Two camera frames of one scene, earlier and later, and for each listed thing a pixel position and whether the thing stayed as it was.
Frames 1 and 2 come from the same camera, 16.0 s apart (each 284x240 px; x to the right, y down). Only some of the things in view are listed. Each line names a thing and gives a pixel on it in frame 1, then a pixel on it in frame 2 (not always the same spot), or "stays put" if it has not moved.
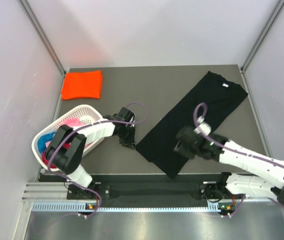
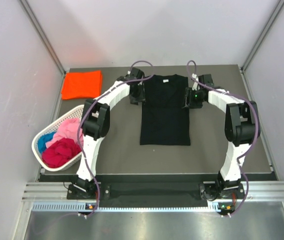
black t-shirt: [221, 96] -> [163, 121]
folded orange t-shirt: [80, 85] stays put
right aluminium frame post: [280, 7] stays put
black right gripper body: [189, 151] -> [193, 98]
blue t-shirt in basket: [42, 140] stays put
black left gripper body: [126, 138] -> [138, 95]
